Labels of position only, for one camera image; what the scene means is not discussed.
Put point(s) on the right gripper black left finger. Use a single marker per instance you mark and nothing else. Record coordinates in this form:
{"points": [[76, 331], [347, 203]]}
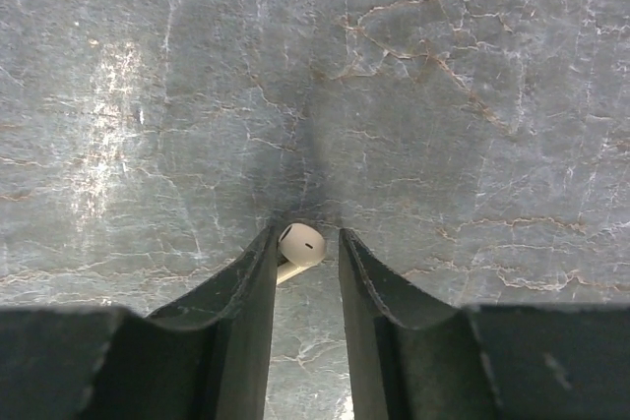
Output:
{"points": [[204, 355]]}

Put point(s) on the beige earbud one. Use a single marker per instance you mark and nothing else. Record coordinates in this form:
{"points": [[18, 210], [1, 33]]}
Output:
{"points": [[302, 247]]}

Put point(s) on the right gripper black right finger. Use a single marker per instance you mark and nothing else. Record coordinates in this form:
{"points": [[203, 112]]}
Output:
{"points": [[412, 356]]}

